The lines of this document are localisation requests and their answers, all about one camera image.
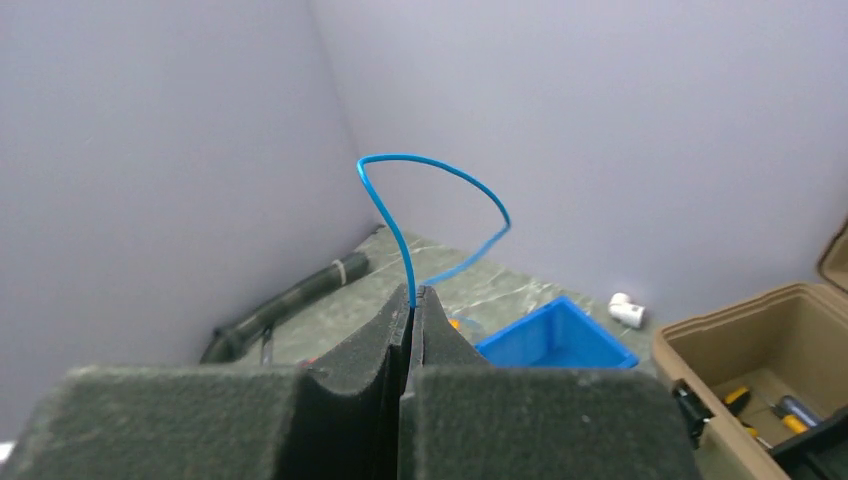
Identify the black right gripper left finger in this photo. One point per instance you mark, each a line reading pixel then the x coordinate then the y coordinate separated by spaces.
pixel 373 358

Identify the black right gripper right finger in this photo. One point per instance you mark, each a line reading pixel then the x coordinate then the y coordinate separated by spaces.
pixel 437 355

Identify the white pipe elbow fitting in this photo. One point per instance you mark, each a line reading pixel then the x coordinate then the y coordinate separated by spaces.
pixel 622 309

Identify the silver wrench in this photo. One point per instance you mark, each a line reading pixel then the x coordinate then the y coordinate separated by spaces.
pixel 267 346

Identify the blue plastic bin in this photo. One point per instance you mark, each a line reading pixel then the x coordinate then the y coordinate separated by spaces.
pixel 558 334

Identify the tan tool box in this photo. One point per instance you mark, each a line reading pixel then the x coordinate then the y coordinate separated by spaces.
pixel 787 345

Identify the black tool box tray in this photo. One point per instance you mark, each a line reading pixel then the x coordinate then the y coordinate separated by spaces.
pixel 818 454

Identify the yellow handled screwdriver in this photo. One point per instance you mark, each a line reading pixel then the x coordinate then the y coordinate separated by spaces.
pixel 736 402

